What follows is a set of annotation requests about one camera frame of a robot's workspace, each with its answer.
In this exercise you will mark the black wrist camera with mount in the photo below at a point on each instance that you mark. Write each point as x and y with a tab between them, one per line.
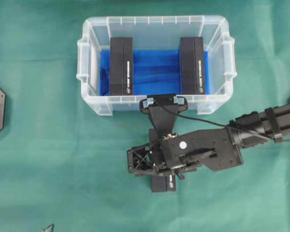
163	111

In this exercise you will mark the clear plastic storage case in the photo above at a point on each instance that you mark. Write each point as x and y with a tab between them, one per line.
156	33

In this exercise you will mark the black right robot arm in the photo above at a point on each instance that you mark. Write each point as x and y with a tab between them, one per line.
254	128

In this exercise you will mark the green table cloth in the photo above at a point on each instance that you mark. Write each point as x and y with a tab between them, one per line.
58	155

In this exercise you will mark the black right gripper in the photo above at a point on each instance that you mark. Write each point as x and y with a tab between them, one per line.
176	154

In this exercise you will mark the blue liner sheet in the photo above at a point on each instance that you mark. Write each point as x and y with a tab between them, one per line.
155	72

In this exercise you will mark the black camera box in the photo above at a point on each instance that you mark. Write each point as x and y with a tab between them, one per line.
161	184
121	66
192	66

